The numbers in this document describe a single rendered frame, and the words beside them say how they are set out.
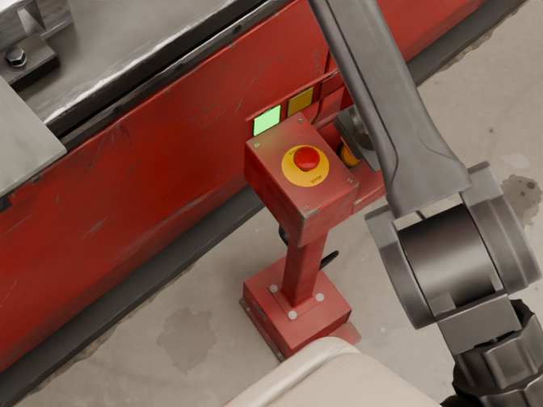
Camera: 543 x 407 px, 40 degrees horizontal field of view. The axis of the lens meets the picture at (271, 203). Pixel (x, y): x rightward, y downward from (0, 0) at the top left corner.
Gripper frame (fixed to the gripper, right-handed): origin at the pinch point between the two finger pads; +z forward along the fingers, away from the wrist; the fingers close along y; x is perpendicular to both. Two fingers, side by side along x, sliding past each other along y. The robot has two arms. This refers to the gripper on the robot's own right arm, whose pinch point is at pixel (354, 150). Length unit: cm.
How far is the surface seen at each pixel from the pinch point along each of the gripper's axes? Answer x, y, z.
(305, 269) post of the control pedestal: 7.5, -11.9, 36.7
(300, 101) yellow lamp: 4.9, 10.3, -4.7
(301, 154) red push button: 10.2, 2.9, -6.5
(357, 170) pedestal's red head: 0.3, -2.9, 2.9
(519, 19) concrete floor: -106, 15, 83
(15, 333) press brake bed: 61, 8, 43
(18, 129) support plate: 44, 21, -22
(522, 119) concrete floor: -81, -10, 75
